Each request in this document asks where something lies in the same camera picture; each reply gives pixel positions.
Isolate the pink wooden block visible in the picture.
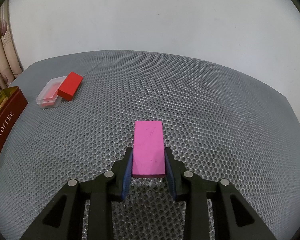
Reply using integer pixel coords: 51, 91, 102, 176
132, 121, 166, 178

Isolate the grey honeycomb mesh mat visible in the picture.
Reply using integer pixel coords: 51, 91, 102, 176
0, 51, 300, 239

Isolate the clear box with red insert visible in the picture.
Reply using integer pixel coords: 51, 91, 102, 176
36, 76, 66, 108

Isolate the red gold toffee tin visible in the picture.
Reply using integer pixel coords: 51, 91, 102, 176
0, 86, 28, 153

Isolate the red wooden block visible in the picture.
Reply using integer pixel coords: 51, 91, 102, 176
57, 72, 83, 101

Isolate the beige patterned curtain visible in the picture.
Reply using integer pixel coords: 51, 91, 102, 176
0, 0, 23, 92

